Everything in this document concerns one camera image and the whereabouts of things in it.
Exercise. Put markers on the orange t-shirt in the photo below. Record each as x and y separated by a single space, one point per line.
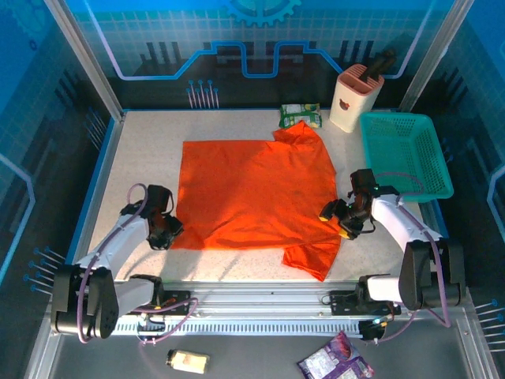
252 189

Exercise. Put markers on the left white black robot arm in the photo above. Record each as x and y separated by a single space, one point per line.
118 241

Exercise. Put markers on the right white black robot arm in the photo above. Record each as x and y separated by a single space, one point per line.
394 217

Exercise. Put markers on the teal plastic basket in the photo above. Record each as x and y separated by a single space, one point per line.
406 158

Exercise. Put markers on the green snack packet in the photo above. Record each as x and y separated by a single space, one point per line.
300 112

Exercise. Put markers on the white pink-topped knife block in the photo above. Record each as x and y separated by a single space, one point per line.
351 106

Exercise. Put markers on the small pale yellow bottle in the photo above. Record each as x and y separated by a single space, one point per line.
189 361

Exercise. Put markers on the purple snack packet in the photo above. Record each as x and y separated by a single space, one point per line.
335 359

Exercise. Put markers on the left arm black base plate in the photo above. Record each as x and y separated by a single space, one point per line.
179 302

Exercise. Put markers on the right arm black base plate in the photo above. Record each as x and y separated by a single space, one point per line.
341 302

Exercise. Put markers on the small black wiring bracket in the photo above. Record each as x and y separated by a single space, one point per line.
371 329
152 325

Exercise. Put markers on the aluminium frame rail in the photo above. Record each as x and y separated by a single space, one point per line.
256 298

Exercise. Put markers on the aluminium frame post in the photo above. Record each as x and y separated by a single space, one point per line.
84 59
434 55

